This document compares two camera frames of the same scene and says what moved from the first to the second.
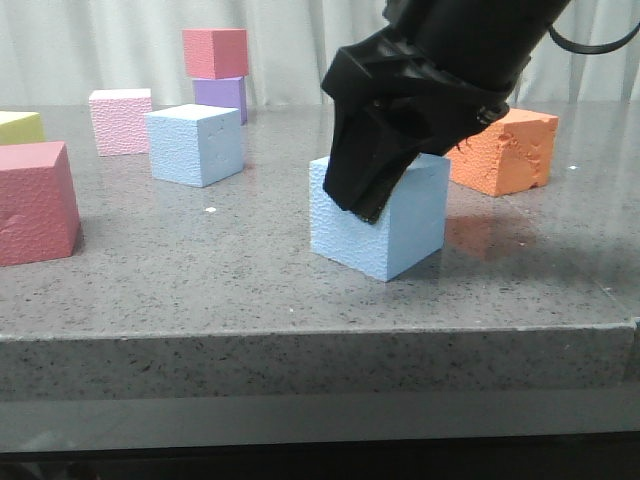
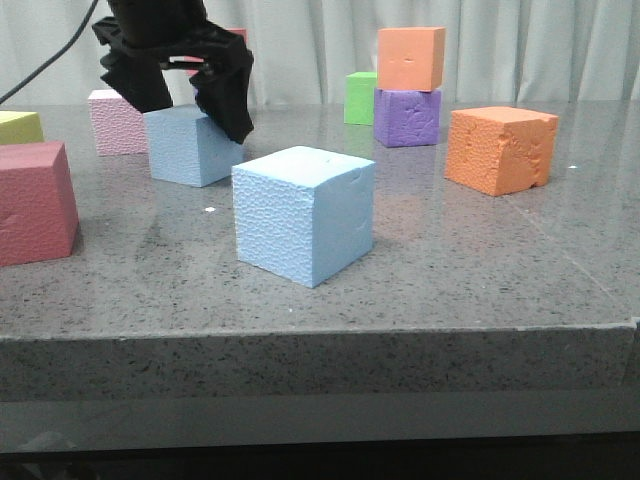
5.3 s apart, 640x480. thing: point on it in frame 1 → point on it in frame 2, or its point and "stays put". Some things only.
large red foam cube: x=39 y=208 stays put
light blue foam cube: x=410 y=227 → x=303 y=214
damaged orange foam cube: x=513 y=156 stays put
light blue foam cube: x=195 y=144 stays put
